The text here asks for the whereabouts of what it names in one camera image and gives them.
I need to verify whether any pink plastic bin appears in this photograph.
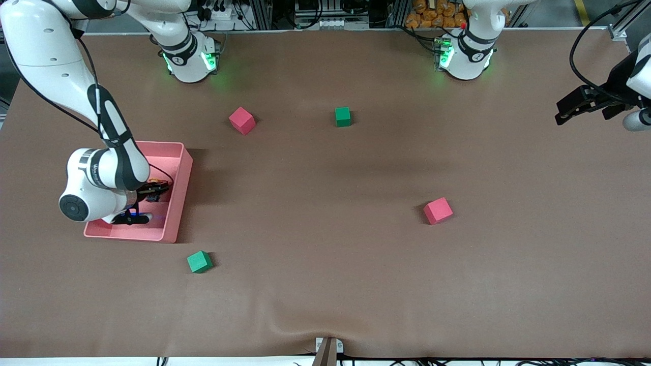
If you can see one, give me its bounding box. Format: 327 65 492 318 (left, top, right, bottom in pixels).
83 141 194 243

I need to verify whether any pink foam cube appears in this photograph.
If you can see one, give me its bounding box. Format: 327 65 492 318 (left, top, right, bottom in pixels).
228 107 256 136
423 197 454 225

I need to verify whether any pile of orange snack bags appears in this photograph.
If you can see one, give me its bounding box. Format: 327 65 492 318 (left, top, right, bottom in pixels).
405 0 468 29

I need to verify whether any brown table mat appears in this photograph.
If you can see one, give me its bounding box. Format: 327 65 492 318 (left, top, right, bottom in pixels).
0 28 651 359

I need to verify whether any white power strip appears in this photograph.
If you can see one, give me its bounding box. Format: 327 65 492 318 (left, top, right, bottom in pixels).
201 4 233 22

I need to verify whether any white terminal block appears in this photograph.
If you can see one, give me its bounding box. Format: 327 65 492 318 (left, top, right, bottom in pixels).
318 19 370 30

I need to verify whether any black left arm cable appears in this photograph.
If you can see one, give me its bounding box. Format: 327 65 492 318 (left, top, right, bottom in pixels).
570 0 651 105

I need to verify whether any aluminium frame profile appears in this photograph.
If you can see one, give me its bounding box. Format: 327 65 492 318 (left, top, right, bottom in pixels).
608 0 651 51

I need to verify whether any metal mat clamp bracket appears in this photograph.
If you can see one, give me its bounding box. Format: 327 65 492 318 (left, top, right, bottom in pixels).
311 337 344 366

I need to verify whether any black floor cable bundle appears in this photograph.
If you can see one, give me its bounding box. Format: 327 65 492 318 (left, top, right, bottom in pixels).
292 356 651 366

